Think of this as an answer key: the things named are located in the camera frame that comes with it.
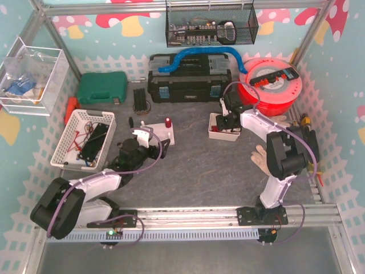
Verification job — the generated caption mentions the white peg base plate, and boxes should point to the white peg base plate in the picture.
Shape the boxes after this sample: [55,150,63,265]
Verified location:
[140,121,175,146]

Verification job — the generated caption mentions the white parts tray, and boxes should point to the white parts tray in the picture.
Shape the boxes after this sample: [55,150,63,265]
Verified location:
[208,113,241,142]

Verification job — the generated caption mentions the large red spring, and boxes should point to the large red spring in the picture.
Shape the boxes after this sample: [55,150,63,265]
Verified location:
[165,117,172,128]

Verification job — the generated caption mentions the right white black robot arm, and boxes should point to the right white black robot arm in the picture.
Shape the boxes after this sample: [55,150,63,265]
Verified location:
[216,92,309,209]

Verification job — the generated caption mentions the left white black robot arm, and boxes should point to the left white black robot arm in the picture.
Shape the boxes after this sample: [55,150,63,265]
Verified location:
[30,138,171,240]

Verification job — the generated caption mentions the brown tape roll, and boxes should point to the brown tape roll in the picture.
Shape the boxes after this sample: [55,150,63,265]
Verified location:
[133,101,151,115]

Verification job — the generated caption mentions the white work glove upper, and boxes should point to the white work glove upper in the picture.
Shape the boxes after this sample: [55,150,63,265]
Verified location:
[270,115,291,128]

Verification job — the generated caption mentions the white work glove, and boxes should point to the white work glove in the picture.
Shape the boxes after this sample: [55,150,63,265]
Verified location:
[270,115,291,128]
[250,145,270,176]

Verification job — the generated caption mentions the white work glove lower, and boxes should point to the white work glove lower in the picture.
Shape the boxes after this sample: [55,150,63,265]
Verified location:
[250,145,270,176]

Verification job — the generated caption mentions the red filament spool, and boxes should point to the red filament spool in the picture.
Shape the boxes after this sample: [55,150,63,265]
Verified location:
[238,58,302,116]

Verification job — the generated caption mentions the black toolbox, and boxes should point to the black toolbox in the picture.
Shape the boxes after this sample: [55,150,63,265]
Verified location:
[147,54,232,103]

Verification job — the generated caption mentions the black aluminium extrusion piece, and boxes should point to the black aluminium extrusion piece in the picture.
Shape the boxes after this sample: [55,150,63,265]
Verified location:
[133,88,147,112]

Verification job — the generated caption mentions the black device in basket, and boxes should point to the black device in basket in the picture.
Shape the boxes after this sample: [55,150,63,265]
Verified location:
[78,123,109,162]

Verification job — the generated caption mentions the black red connector strip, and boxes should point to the black red connector strip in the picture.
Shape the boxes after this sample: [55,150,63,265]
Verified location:
[249,67,299,87]

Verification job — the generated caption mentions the white perforated basket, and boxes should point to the white perforated basket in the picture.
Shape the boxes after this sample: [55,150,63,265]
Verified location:
[50,109,116,172]

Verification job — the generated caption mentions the green plastic case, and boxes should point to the green plastic case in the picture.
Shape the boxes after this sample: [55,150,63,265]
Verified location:
[76,71,128,104]

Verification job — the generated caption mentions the clear acrylic box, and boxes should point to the clear acrylic box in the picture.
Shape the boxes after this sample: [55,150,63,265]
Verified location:
[1,37,69,116]

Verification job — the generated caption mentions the blue white gloves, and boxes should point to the blue white gloves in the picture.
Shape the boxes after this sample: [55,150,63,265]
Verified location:
[5,75,37,98]

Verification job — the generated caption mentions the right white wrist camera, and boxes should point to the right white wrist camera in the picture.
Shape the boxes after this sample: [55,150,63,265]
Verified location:
[220,98,229,116]

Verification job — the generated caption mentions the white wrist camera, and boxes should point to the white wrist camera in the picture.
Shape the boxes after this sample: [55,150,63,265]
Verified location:
[220,98,229,116]
[132,127,153,148]

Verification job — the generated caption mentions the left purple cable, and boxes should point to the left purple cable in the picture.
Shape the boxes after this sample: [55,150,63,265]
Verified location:
[45,127,164,249]

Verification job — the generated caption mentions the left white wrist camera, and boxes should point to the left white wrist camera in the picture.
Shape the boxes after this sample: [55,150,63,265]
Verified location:
[132,127,153,148]

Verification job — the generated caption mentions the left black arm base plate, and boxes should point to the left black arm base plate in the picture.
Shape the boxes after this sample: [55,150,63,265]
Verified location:
[86,209,138,229]

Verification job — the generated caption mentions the blue corrugated hose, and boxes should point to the blue corrugated hose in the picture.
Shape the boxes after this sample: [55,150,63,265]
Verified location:
[158,47,249,75]

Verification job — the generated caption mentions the orange tool handle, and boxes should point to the orange tool handle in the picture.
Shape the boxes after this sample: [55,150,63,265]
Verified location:
[64,96,80,124]

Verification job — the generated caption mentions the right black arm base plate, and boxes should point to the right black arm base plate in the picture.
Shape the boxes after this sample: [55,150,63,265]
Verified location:
[236,206,289,226]

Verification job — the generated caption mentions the black mesh wire basket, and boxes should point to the black mesh wire basket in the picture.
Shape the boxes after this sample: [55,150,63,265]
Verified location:
[165,1,259,47]

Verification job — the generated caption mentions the grey slotted cable duct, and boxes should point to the grey slotted cable duct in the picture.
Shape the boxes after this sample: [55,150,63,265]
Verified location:
[63,228,259,243]

